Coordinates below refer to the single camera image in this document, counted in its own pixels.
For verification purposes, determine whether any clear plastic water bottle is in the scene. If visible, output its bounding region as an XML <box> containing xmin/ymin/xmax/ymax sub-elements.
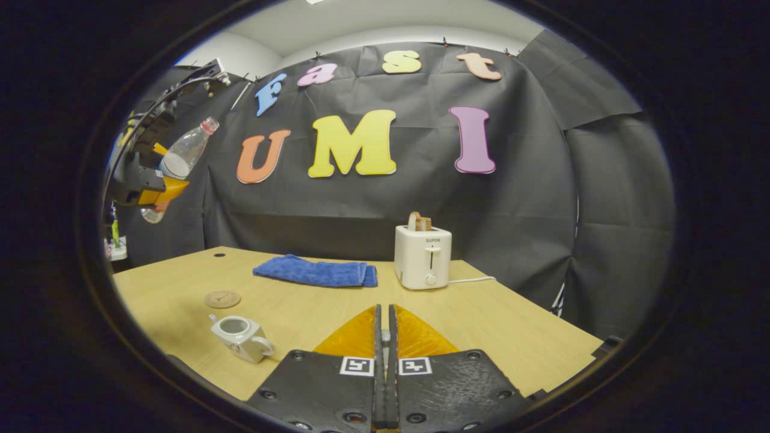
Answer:
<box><xmin>140</xmin><ymin>117</ymin><xmax>220</xmax><ymax>224</ymax></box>

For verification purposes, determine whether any white ceramic teacup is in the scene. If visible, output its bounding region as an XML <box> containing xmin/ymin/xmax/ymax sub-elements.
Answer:
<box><xmin>209</xmin><ymin>314</ymin><xmax>275</xmax><ymax>364</ymax></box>

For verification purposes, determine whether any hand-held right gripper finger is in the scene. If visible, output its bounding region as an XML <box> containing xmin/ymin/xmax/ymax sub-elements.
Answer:
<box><xmin>247</xmin><ymin>304</ymin><xmax>387</xmax><ymax>433</ymax></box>
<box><xmin>386</xmin><ymin>304</ymin><xmax>533</xmax><ymax>433</ymax></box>

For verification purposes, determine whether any white toaster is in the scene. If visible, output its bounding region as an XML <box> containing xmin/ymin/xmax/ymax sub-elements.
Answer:
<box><xmin>394</xmin><ymin>224</ymin><xmax>453</xmax><ymax>290</ymax></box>

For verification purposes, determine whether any round brown coaster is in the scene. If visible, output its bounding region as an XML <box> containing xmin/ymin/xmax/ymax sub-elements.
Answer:
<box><xmin>204</xmin><ymin>290</ymin><xmax>242</xmax><ymax>309</ymax></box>

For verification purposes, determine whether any blue folded towel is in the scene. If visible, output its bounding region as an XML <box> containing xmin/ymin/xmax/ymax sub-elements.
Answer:
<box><xmin>253</xmin><ymin>254</ymin><xmax>379</xmax><ymax>288</ymax></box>

